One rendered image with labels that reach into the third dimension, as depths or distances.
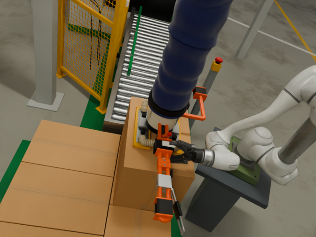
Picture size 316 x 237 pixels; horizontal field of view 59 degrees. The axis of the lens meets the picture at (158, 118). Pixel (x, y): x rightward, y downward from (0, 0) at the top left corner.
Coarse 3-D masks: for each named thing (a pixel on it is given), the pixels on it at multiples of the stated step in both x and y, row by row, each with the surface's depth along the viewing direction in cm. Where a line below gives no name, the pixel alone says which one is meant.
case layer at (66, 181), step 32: (64, 128) 209; (32, 160) 183; (64, 160) 189; (96, 160) 195; (32, 192) 167; (64, 192) 172; (96, 192) 178; (0, 224) 150; (32, 224) 154; (64, 224) 158; (96, 224) 163; (128, 224) 168; (160, 224) 173
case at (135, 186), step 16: (128, 112) 185; (128, 128) 169; (128, 144) 160; (128, 160) 152; (144, 160) 154; (128, 176) 154; (144, 176) 154; (176, 176) 154; (192, 176) 155; (128, 192) 164; (144, 192) 164; (176, 192) 164; (144, 208) 176
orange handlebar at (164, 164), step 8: (200, 96) 187; (200, 104) 181; (160, 128) 155; (160, 136) 150; (160, 152) 142; (160, 160) 138; (168, 160) 139; (160, 168) 135; (168, 168) 136; (160, 192) 125; (168, 192) 126
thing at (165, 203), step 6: (156, 198) 121; (162, 198) 122; (168, 198) 122; (156, 204) 123; (162, 204) 120; (168, 204) 120; (156, 210) 121; (162, 210) 117; (168, 210) 118; (156, 216) 117; (162, 216) 117; (168, 216) 117
